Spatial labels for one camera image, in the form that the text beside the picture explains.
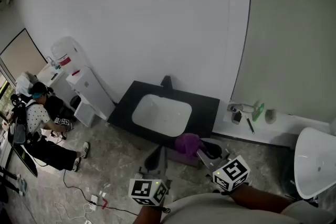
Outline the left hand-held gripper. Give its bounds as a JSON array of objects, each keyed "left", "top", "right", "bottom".
[{"left": 128, "top": 145, "right": 172, "bottom": 207}]

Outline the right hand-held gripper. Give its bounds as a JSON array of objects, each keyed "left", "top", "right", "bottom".
[{"left": 195, "top": 138, "right": 251, "bottom": 192}]

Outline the purple cloth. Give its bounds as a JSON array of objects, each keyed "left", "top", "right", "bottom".
[{"left": 174, "top": 133, "right": 203, "bottom": 159}]

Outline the black faucet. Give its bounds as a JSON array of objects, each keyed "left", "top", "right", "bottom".
[{"left": 160, "top": 75, "right": 174, "bottom": 93}]

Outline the person's right forearm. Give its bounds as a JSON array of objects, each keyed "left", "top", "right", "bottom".
[{"left": 226, "top": 183, "right": 299, "bottom": 215}]

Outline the person's left forearm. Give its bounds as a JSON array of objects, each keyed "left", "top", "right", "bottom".
[{"left": 132, "top": 205, "right": 165, "bottom": 224}]

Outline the small dark box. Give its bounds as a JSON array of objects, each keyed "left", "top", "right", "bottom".
[{"left": 232, "top": 110, "right": 243, "bottom": 125}]

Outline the white sink basin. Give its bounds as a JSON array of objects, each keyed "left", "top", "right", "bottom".
[{"left": 131, "top": 93, "right": 193, "bottom": 138}]

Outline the person's beige shirt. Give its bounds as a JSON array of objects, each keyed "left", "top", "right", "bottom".
[{"left": 159, "top": 192, "right": 336, "bottom": 224}]

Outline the black vanity counter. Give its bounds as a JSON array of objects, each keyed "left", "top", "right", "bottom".
[{"left": 107, "top": 80, "right": 221, "bottom": 145}]

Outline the green bottle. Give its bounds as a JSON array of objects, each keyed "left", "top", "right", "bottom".
[{"left": 251, "top": 102, "right": 266, "bottom": 122}]

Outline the grey round sponge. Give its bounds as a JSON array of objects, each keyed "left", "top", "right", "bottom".
[{"left": 264, "top": 109, "right": 277, "bottom": 124}]

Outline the white power strip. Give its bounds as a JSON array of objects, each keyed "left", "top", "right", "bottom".
[{"left": 88, "top": 193, "right": 100, "bottom": 212}]

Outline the white ledge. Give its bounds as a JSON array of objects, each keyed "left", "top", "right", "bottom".
[{"left": 222, "top": 100, "right": 332, "bottom": 148}]

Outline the white water dispenser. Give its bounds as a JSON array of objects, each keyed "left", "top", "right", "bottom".
[{"left": 65, "top": 66, "right": 117, "bottom": 129}]

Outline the black office chair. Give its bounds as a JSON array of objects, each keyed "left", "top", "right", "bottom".
[{"left": 44, "top": 95, "right": 77, "bottom": 124}]

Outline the white desk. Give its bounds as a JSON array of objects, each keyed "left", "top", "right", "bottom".
[{"left": 36, "top": 56, "right": 71, "bottom": 101}]

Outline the clear water bottle red label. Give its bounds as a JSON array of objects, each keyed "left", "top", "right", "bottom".
[{"left": 50, "top": 36, "right": 88, "bottom": 76}]

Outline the black-framed panel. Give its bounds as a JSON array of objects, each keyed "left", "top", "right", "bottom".
[{"left": 0, "top": 28, "right": 48, "bottom": 79}]

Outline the black long-handled tool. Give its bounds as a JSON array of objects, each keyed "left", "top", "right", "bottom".
[{"left": 245, "top": 115, "right": 256, "bottom": 135}]

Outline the black floor cable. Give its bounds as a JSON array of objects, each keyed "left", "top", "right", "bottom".
[{"left": 62, "top": 169, "right": 139, "bottom": 217}]

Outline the white floor cable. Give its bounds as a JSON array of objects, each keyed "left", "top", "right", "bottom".
[{"left": 53, "top": 201, "right": 93, "bottom": 221}]

